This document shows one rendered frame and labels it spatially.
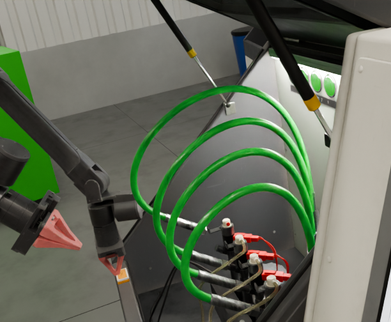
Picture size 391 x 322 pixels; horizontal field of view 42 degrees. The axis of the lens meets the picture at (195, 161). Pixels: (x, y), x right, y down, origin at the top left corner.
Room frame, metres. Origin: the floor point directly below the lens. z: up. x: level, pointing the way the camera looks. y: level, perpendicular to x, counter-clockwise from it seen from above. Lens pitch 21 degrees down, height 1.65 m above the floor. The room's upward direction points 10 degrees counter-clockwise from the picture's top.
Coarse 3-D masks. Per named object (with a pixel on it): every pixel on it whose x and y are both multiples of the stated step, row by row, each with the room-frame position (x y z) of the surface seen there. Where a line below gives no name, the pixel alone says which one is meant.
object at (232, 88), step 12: (192, 96) 0.95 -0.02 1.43; (204, 96) 0.95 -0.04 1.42; (264, 96) 0.98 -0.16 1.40; (180, 108) 0.94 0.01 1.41; (276, 108) 0.99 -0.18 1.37; (168, 120) 0.94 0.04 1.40; (288, 120) 0.99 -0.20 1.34; (156, 132) 0.93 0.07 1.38; (144, 144) 0.93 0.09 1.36; (300, 144) 0.99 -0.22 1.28; (132, 168) 0.92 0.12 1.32; (132, 180) 0.92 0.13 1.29; (132, 192) 0.92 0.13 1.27; (312, 192) 1.00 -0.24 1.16; (144, 204) 0.92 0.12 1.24
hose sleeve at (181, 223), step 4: (168, 216) 0.93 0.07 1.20; (164, 220) 0.93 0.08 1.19; (168, 220) 0.93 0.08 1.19; (180, 220) 0.94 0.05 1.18; (184, 220) 0.94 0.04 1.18; (188, 220) 0.95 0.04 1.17; (176, 224) 0.93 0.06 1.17; (180, 224) 0.93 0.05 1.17; (184, 224) 0.93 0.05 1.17; (188, 224) 0.94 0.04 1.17; (192, 224) 0.94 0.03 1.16; (196, 224) 0.94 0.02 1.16; (188, 228) 0.94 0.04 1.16; (192, 228) 0.94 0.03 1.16
